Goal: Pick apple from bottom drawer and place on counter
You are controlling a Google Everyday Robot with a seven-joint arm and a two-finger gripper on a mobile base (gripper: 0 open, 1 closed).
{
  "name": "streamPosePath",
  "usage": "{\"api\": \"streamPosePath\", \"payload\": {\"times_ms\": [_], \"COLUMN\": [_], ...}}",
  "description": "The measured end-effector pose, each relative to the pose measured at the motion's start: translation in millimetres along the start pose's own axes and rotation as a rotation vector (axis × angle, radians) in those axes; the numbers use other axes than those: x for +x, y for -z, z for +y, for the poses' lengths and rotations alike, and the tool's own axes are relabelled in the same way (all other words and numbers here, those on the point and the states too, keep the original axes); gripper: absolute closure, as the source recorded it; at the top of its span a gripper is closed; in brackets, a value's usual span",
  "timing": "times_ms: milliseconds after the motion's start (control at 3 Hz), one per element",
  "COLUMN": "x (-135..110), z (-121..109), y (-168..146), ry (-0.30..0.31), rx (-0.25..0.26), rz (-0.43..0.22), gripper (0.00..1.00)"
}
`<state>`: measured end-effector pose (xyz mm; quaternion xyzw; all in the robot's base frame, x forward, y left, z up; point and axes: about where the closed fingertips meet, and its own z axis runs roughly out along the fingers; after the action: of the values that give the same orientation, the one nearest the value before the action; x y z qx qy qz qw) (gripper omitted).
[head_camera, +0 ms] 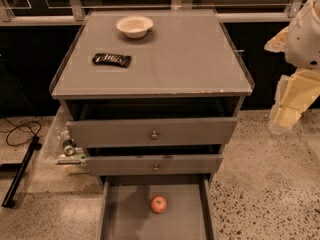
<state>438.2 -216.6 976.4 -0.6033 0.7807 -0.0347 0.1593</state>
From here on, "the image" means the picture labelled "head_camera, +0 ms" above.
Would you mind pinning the green soda can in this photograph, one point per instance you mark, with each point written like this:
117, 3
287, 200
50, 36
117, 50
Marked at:
68, 147

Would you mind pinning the grey bottom drawer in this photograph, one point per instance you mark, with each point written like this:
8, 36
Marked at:
126, 212

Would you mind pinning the grey middle drawer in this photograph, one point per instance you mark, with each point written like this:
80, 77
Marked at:
154, 164

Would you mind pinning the white paper bowl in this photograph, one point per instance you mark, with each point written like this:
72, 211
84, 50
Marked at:
134, 26

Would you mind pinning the black metal stand leg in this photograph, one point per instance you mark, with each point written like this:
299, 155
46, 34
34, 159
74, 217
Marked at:
8, 201

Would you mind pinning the red apple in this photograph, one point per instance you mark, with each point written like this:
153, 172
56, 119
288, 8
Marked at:
158, 204

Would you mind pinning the grey drawer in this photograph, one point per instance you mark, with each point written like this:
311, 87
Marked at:
126, 212
151, 132
154, 164

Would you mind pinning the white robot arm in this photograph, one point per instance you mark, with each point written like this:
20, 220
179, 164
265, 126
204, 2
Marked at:
300, 43

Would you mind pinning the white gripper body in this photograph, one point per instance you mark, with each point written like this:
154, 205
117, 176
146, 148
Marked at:
304, 40

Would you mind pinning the grey top drawer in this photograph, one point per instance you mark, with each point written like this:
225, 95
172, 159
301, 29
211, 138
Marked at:
151, 132

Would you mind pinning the grey drawer cabinet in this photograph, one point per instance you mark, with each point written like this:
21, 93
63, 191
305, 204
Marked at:
184, 67

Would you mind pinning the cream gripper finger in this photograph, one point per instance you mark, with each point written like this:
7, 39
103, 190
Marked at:
277, 43
294, 95

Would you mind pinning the black candy bar wrapper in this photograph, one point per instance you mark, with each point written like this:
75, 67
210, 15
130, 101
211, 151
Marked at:
112, 59

